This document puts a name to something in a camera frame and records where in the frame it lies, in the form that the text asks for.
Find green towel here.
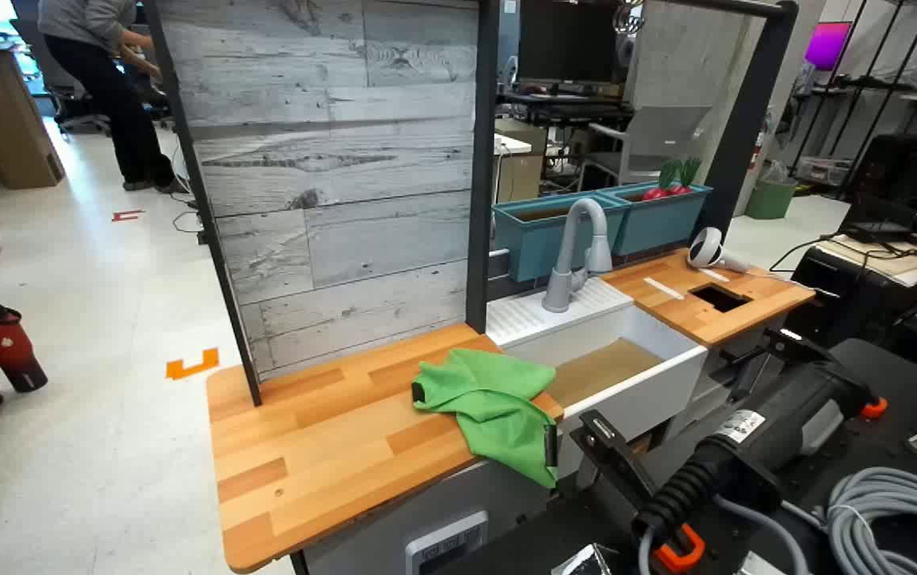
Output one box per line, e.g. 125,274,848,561
413,348,559,489

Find left teal storage bin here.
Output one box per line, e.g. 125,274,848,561
496,191,621,285

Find teal storage bin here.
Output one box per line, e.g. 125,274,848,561
496,191,621,285
601,184,712,257

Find grey toy faucet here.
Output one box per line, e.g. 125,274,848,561
540,194,618,315

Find white toy sink basin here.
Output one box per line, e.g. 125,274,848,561
487,282,707,479

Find grey wood backsplash panel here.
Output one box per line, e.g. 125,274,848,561
158,0,478,379

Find right teal storage bin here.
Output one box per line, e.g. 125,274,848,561
601,184,712,257

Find wooden butcher block counter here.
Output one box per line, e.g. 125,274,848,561
209,326,496,572

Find small wooden counter with slot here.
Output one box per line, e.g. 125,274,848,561
607,248,815,348

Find black tool with orange clips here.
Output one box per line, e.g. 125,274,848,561
575,337,887,564

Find green bucket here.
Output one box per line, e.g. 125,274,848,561
745,179,794,221

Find person in dark trousers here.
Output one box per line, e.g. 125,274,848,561
39,0,188,194

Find purple lamp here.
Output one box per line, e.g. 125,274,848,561
804,22,849,69

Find black metal frame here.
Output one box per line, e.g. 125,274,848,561
141,0,801,407

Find coiled grey cable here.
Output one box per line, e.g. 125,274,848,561
825,463,917,575

